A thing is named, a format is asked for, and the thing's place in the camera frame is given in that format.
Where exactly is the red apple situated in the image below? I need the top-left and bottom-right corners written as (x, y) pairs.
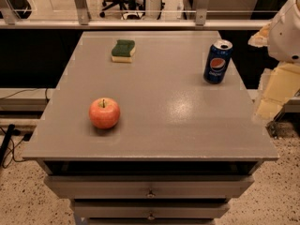
top-left (88, 97), bottom-right (121, 129)

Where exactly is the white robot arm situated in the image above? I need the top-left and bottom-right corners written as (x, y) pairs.
top-left (248, 0), bottom-right (300, 63)

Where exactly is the metal glass railing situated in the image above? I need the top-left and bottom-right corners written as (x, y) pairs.
top-left (0, 0), bottom-right (270, 30)

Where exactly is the grey drawer cabinet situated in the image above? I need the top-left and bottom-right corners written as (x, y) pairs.
top-left (23, 32), bottom-right (278, 225)

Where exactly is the green yellow sponge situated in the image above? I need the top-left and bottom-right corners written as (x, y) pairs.
top-left (111, 39), bottom-right (135, 63)

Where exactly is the lower grey drawer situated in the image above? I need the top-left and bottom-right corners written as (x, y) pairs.
top-left (72, 200), bottom-right (230, 220)

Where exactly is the yellow foam block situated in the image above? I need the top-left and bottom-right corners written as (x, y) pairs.
top-left (253, 62), bottom-right (300, 121)

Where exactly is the black floor cable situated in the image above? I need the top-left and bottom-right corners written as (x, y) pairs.
top-left (0, 124), bottom-right (33, 170)

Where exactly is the blue pepsi can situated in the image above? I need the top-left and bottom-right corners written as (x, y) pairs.
top-left (203, 39), bottom-right (233, 84)

